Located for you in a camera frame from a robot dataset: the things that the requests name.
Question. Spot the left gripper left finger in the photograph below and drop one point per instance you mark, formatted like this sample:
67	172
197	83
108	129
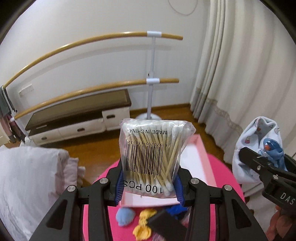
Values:
64	220

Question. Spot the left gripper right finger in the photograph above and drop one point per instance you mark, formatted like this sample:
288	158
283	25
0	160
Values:
233	220

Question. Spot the blue patterned baby cloth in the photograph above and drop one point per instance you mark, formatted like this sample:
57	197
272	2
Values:
262	135

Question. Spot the royal blue knit cloth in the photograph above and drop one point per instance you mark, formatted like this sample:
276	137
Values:
177	211

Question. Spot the cotton swab bag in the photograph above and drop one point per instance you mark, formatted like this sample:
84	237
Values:
150	152

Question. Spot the person's right hand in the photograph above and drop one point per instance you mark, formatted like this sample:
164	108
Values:
282	226

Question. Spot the pink round table mat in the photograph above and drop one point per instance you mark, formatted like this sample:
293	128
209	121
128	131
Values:
222	175

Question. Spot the grey white pillow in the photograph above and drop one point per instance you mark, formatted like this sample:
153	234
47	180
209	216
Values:
32	179

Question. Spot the light blue knit ball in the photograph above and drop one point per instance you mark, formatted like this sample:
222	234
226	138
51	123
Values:
125	216

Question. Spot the black rectangular case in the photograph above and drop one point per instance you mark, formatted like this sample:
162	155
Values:
167	226

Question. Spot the yellow knit toy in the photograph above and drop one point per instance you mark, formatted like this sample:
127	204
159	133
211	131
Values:
142	231

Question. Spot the pink storage box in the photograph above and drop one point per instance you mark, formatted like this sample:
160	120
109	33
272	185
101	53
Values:
193	158

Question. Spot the cream curtain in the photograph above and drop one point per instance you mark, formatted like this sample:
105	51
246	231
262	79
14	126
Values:
246	70

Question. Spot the white brown tv cabinet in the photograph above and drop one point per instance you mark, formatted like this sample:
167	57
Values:
79	117

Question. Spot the grey clothes on bar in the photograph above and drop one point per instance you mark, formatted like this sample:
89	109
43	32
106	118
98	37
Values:
11	128

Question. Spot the lower wooden ballet bar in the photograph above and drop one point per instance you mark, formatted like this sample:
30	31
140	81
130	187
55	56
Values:
102	87

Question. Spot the wooden ballet bar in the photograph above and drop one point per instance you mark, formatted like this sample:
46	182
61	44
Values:
102	87
128	34

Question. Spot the upper wooden ballet bar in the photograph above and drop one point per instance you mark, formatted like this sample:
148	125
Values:
128	34

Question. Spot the white wall socket plate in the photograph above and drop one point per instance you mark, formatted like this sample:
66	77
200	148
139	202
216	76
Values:
25	90

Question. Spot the white barre stand post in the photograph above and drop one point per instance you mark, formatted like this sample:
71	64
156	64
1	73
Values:
151	76

